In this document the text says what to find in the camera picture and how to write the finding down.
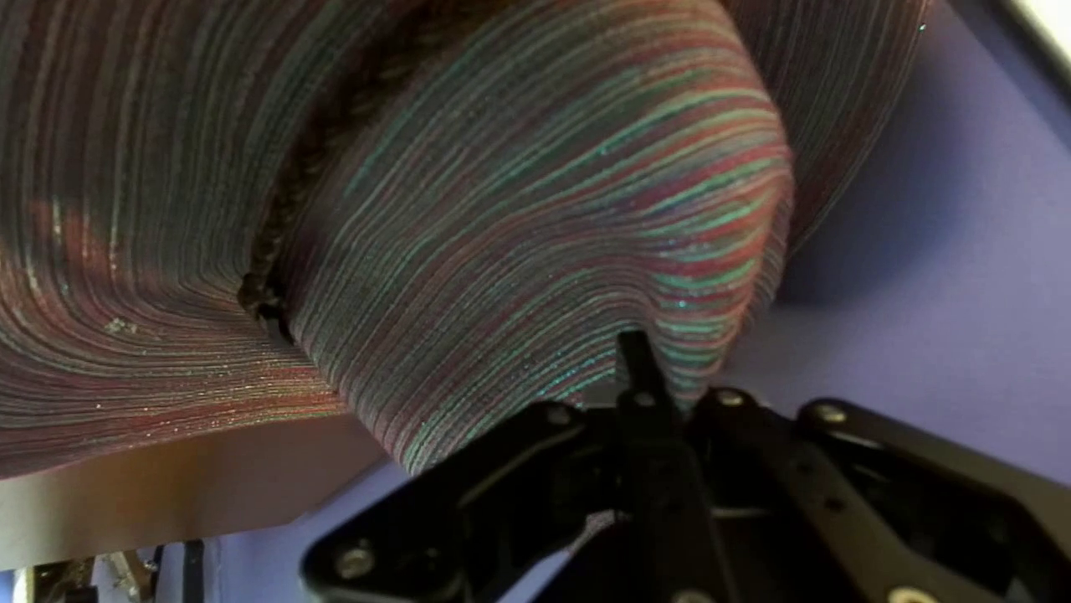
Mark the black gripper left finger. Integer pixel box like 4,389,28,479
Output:
302,403,614,603

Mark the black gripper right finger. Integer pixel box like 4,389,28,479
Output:
694,389,1071,603

